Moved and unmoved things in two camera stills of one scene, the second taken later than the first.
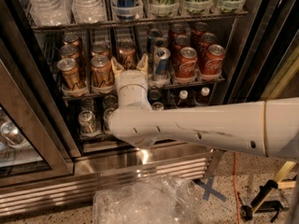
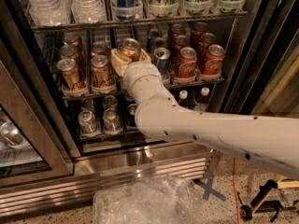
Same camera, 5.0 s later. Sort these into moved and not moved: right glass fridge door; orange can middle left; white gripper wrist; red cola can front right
Moved: white gripper wrist
Not moved: orange can middle left; right glass fridge door; red cola can front right
